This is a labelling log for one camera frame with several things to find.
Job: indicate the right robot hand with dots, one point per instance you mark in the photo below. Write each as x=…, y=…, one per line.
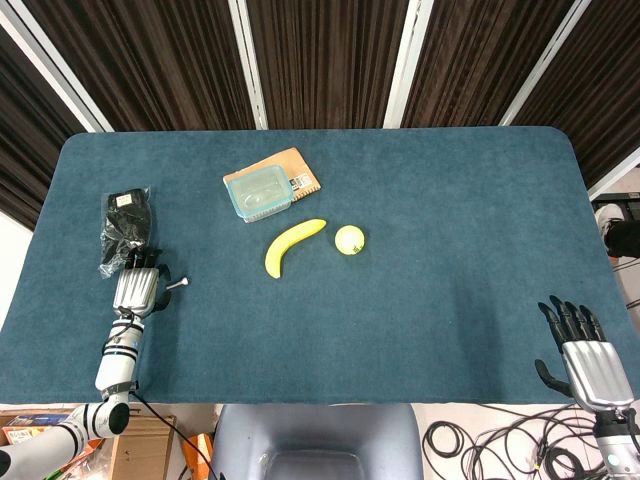
x=590, y=365

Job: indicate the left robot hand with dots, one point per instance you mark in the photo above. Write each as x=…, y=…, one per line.
x=135, y=287

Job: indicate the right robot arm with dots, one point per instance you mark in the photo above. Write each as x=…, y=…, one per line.
x=614, y=440

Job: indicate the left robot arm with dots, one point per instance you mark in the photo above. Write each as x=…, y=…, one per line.
x=107, y=380

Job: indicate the black item in plastic bag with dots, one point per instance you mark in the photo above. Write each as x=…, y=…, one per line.
x=125, y=225

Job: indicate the black equipment at table edge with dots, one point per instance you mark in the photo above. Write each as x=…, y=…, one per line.
x=620, y=225

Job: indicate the clear plastic food container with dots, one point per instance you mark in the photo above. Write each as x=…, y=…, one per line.
x=259, y=193

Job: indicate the yellow banana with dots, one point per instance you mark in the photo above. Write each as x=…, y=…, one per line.
x=290, y=246

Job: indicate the brown cardboard box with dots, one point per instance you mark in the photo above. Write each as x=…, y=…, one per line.
x=60, y=435

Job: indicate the blue table cloth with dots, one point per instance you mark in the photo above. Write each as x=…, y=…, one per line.
x=320, y=280

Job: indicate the brown cardboard packet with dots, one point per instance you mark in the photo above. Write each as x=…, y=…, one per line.
x=300, y=172

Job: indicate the yellow tennis ball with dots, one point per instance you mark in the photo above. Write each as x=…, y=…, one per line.
x=349, y=239

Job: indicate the grey chair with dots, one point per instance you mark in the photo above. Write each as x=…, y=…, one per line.
x=317, y=442

